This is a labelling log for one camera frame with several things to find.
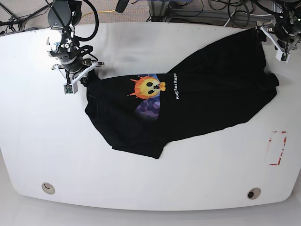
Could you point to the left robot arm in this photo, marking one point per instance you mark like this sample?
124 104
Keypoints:
291 9

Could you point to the red tape rectangle marking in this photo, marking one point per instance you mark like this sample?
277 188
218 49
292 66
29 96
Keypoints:
276 147

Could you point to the aluminium frame stand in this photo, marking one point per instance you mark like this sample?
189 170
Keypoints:
159 10

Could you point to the right table cable grommet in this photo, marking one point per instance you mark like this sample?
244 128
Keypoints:
254 193

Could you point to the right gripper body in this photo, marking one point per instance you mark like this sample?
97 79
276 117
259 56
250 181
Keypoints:
76 67

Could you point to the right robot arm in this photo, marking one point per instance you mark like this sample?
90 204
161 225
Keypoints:
156 48

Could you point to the black graphic T-shirt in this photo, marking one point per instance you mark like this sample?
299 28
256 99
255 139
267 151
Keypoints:
143 120

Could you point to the table cable grommet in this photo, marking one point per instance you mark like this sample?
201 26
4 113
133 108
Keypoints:
254 193
48 188

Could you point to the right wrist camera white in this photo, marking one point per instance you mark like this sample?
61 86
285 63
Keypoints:
70 88

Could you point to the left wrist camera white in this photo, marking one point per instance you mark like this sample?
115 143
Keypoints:
282 56

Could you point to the black tripod leg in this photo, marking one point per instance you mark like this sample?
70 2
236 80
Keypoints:
23 15

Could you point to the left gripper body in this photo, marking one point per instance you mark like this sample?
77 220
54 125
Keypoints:
285 36

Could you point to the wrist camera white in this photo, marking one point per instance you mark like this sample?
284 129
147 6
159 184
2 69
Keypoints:
282 56
70 88

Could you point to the left table cable grommet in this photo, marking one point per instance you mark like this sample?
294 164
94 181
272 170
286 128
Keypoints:
48 188

